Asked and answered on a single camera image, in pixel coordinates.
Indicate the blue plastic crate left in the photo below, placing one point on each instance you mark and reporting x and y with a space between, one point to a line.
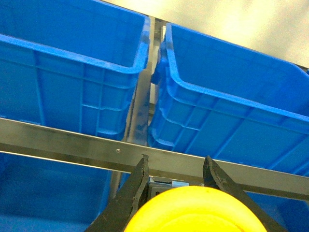
71 64

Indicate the blue crate shelf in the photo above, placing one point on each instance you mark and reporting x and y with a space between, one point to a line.
292 214
38 195

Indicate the blue crate lower shelf left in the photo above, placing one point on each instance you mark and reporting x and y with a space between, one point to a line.
38 195

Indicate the yellow mushroom push button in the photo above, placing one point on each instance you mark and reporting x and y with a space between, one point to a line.
194 209

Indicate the blue plastic crate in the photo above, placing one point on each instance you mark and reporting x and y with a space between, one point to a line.
71 64
222 100

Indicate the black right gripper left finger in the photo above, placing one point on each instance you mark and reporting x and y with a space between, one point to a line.
128 200

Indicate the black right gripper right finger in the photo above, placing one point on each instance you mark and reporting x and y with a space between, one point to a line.
214 176

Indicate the metal roller rack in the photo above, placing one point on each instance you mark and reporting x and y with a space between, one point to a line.
17 137

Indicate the blue crate lower shelf right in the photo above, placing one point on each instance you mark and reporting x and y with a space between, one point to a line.
292 214

